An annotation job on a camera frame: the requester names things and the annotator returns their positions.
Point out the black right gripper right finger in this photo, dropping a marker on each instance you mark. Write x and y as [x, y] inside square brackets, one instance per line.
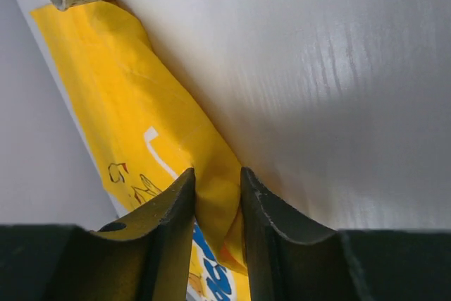
[292, 257]

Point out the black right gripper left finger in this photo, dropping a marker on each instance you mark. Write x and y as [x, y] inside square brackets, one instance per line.
[144, 255]

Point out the yellow Pikachu cloth placemat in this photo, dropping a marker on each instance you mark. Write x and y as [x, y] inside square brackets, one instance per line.
[144, 129]

